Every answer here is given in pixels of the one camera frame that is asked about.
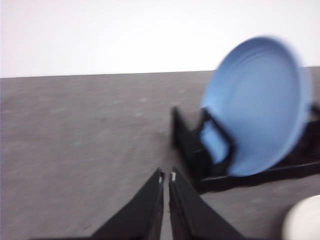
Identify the black dish rack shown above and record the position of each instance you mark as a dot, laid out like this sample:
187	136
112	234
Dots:
189	139

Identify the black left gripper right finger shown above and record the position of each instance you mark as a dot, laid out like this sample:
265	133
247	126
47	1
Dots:
193	217

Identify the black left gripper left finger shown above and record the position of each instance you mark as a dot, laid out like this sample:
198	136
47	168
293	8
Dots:
141	217

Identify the blue plate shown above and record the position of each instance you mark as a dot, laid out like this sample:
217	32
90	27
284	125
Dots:
260	94

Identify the white plate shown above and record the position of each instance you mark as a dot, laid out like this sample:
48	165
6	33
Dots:
302	221

